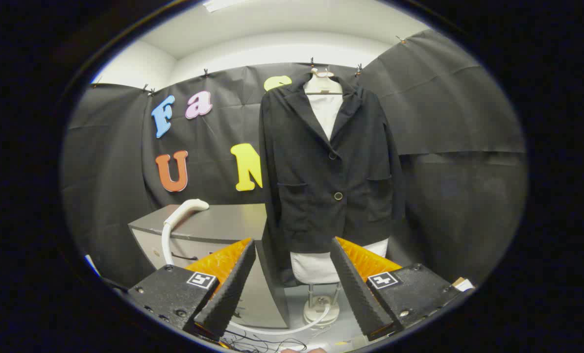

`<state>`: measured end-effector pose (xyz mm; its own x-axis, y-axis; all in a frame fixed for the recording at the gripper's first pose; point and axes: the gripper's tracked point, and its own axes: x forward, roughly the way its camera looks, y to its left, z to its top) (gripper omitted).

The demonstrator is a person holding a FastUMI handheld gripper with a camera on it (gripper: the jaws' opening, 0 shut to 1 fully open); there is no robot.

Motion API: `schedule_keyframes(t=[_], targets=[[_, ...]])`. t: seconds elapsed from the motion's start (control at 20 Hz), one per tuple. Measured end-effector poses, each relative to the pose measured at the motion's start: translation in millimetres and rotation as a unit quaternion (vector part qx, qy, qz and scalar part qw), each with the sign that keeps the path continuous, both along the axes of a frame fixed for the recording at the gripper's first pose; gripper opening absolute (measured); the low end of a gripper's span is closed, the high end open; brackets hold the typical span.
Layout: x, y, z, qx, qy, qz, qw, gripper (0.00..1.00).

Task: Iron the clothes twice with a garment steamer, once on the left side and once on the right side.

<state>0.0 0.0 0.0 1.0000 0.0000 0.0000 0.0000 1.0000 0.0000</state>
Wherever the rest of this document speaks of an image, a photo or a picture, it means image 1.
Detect black jacket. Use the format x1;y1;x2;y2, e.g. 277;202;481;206
259;73;405;287

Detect row of black backdrop clips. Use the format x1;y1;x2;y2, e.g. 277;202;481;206
92;35;406;96

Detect white shirt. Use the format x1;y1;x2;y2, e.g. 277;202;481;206
290;93;389;285

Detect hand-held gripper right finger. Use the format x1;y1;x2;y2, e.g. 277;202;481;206
330;236;462;342

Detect black backdrop cloth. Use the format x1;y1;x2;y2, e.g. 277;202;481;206
61;28;528;290

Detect white plastic clothes hanger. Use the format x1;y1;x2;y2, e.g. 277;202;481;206
303;68;344;96

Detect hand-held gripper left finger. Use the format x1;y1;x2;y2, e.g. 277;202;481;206
128;238;257;342

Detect grey cabinet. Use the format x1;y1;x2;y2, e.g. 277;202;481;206
128;203;290;329

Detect ceiling light panel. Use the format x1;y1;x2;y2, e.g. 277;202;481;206
203;0;253;13

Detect white round stand base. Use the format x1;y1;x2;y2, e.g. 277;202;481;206
303;283;342;328

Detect thin black floor cables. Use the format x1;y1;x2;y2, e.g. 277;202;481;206
221;328;307;353

